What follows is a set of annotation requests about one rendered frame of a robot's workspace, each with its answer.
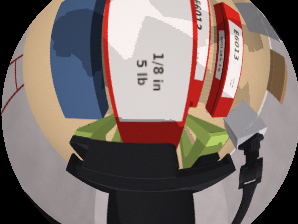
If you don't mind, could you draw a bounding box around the white box with red edges labelled e6013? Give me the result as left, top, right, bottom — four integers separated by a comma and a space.
205, 2, 243, 118

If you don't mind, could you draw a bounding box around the white box with red trim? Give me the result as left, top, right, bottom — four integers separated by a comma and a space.
189, 0, 211, 108

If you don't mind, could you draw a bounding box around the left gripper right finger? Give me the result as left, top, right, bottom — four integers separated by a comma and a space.
179, 114, 229, 169

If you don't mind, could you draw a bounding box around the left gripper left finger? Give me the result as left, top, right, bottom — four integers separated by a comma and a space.
73, 113, 122, 142

